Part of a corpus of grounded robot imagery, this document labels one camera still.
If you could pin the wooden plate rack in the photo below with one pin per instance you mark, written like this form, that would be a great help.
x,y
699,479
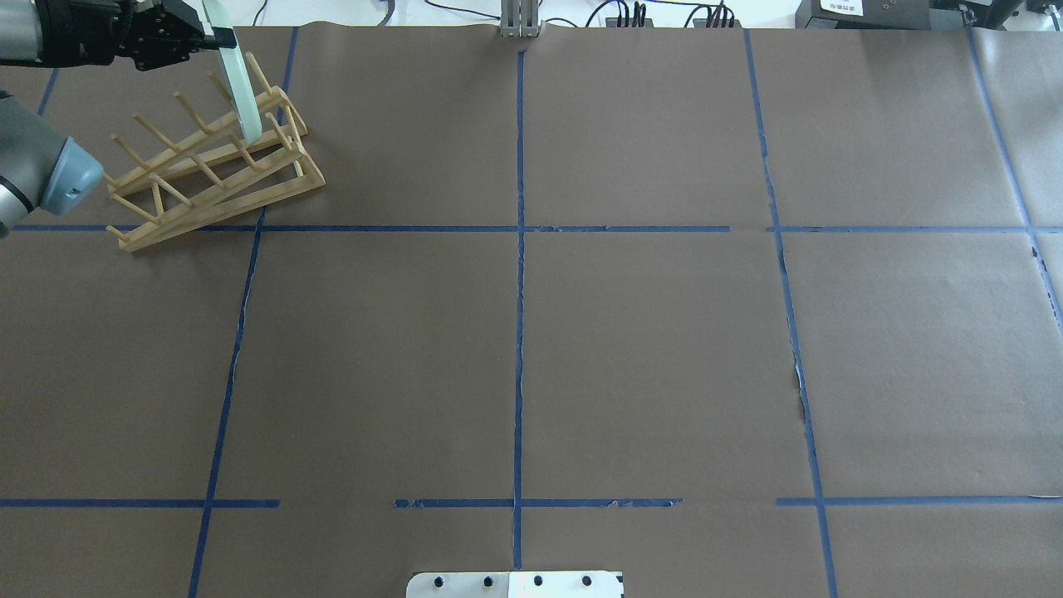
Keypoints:
x,y
213,174

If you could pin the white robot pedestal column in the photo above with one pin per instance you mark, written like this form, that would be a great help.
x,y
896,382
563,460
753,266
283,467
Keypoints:
x,y
517,584

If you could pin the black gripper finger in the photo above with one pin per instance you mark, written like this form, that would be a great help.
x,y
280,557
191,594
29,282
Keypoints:
x,y
218,37

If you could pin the black box with label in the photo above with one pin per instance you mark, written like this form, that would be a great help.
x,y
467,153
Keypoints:
x,y
862,15

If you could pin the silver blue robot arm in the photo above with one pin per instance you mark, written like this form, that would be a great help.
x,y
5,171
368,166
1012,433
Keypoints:
x,y
43,168

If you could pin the light green plate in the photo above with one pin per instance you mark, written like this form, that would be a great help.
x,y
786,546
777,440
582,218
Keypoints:
x,y
237,76

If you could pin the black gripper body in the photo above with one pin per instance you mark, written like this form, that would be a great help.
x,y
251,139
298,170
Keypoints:
x,y
85,43

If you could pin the aluminium frame post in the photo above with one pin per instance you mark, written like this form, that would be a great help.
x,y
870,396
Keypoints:
x,y
520,19

